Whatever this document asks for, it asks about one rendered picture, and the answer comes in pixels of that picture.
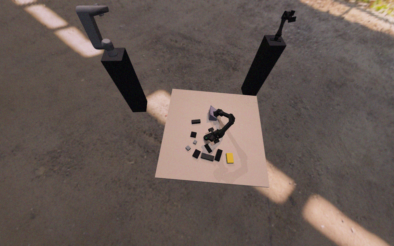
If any yellow rectangular block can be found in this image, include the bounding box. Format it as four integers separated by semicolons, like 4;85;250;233
226;153;234;163

